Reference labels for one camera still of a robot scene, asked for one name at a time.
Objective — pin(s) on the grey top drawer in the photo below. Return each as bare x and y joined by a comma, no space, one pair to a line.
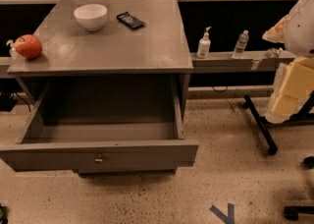
79,127

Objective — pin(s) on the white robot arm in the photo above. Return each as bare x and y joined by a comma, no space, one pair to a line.
294,82

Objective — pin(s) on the grey drawer cabinet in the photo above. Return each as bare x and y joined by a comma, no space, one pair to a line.
115,54

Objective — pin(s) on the white pump lotion bottle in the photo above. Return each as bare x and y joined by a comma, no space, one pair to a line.
204,45

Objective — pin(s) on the black snack packet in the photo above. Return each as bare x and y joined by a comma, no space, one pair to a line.
130,21

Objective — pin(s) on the white ceramic bowl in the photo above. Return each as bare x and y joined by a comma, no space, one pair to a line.
91,16

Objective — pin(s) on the clear plastic water bottle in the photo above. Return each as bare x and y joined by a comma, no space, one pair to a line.
241,44

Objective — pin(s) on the crumpled clear plastic wrapper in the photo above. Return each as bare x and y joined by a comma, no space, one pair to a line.
274,52

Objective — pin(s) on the red apple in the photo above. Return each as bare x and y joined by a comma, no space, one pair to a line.
28,46

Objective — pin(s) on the small clear pump bottle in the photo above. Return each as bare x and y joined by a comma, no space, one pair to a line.
10,43

